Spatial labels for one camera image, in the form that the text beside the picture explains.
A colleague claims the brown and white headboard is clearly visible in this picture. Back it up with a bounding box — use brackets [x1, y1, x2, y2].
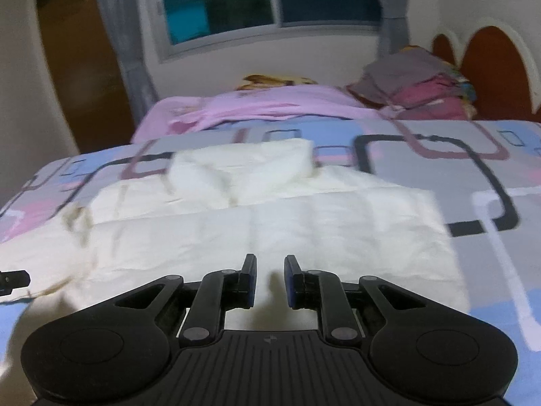
[430, 17, 541, 122]

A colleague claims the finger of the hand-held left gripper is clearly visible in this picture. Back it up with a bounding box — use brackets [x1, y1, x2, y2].
[0, 269, 31, 298]

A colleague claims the grey folded cloth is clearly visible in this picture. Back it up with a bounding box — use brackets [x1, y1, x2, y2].
[347, 46, 456, 106]

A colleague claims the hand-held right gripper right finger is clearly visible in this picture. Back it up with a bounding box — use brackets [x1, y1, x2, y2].
[284, 254, 428, 346]

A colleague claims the pink folded cloth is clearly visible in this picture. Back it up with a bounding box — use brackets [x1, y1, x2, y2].
[386, 74, 478, 121]

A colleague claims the white quilted comforter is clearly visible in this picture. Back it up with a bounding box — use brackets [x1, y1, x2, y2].
[0, 137, 470, 331]

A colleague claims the grey curtain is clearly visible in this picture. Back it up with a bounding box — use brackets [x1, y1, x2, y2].
[364, 0, 414, 59]
[89, 0, 160, 124]

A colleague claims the printed pillow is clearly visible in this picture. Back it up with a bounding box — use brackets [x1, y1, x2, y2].
[236, 74, 319, 92]

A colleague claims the colourful printed cloth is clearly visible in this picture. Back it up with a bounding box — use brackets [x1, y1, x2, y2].
[449, 64, 479, 107]

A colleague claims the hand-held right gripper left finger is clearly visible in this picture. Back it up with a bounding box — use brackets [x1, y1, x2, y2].
[113, 254, 258, 347]

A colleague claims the brown wooden door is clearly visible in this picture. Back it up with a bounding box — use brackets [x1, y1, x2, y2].
[34, 0, 137, 156]

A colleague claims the patterned bed sheet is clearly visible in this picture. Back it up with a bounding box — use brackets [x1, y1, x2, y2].
[0, 117, 541, 406]

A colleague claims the pink blanket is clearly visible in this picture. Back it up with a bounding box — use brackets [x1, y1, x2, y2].
[131, 84, 402, 144]

